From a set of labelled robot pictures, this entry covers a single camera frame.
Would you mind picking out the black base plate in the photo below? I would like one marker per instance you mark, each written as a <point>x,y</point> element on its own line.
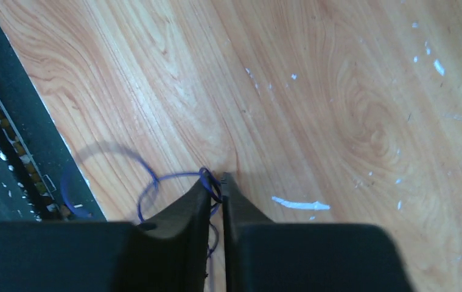
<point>38,178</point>

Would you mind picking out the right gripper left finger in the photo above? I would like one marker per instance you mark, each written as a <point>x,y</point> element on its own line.
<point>165,253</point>

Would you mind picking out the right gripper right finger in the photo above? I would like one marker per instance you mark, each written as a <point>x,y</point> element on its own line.
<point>262,255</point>

